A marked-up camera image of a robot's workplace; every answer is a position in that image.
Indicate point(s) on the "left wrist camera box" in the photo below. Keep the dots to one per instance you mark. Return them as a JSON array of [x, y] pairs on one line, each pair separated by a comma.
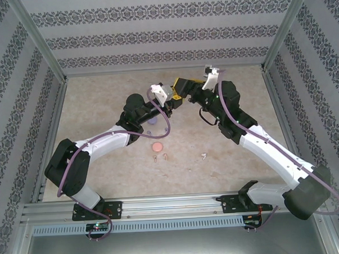
[[163, 93]]

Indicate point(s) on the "white earbud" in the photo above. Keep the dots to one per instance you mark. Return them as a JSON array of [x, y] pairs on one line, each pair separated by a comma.
[[203, 156]]

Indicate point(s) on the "aluminium frame post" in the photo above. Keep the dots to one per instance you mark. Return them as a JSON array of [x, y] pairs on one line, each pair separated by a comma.
[[43, 42], [284, 32]]

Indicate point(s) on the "aluminium side rail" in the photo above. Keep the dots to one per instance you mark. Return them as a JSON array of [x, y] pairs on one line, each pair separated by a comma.
[[275, 100], [53, 137]]

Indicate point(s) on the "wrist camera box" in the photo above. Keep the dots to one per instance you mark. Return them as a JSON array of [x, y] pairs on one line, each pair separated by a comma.
[[163, 93], [210, 76]]

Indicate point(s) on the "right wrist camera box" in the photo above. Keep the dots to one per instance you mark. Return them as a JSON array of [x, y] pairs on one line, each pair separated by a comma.
[[210, 76]]

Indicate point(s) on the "grey metal sheet panel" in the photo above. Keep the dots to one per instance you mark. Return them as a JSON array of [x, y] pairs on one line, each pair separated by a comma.
[[174, 245]]

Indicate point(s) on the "pink round earbud case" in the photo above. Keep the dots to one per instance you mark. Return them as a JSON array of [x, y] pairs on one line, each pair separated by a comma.
[[157, 146]]

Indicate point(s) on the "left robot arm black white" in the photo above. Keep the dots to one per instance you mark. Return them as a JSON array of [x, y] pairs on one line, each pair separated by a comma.
[[102, 141]]

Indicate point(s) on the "aluminium mounting rail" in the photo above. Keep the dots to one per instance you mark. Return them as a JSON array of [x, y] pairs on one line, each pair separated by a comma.
[[173, 205]]

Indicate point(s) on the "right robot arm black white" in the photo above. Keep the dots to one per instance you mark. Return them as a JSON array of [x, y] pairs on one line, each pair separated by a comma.
[[272, 156]]

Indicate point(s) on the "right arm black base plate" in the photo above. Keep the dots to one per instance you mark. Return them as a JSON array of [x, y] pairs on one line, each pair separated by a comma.
[[227, 204]]

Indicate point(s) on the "purple round earbud case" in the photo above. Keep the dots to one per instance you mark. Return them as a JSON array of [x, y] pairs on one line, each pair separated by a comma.
[[152, 122]]

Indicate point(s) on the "pink earbud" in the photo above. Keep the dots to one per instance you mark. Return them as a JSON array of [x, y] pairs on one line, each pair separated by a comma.
[[154, 158], [165, 156]]

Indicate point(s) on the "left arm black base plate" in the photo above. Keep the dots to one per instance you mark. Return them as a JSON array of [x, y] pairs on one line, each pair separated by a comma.
[[117, 209]]

